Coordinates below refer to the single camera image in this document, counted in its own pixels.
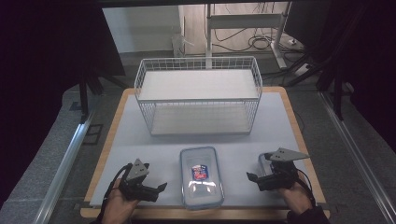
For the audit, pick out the aluminium floor rail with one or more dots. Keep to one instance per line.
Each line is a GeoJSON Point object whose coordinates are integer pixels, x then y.
{"type": "Point", "coordinates": [358, 152]}
{"type": "Point", "coordinates": [62, 169]}

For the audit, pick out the person's right hand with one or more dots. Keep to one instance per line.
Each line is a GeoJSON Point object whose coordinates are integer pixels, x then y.
{"type": "Point", "coordinates": [294, 197]}

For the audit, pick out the large clear food container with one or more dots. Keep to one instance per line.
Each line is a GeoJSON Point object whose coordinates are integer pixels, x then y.
{"type": "Point", "coordinates": [201, 177]}

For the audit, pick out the white metal desk frame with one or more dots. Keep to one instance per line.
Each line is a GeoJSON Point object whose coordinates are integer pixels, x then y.
{"type": "Point", "coordinates": [243, 21]}

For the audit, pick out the black metal stand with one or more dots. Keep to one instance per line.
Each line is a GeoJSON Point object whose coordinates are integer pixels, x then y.
{"type": "Point", "coordinates": [337, 93]}
{"type": "Point", "coordinates": [84, 93]}

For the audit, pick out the pale grey table mat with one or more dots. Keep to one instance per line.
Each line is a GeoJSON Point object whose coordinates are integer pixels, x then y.
{"type": "Point", "coordinates": [162, 146]}

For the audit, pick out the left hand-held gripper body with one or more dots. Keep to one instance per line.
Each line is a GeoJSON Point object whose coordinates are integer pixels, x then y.
{"type": "Point", "coordinates": [137, 182]}

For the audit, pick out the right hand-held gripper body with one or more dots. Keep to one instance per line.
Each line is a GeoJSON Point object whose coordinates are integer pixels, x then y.
{"type": "Point", "coordinates": [281, 174]}

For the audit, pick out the person's left hand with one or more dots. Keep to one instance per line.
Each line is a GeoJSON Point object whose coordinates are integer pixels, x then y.
{"type": "Point", "coordinates": [116, 207]}

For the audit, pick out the white power strip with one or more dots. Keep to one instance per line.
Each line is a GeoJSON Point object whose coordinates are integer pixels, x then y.
{"type": "Point", "coordinates": [302, 70]}

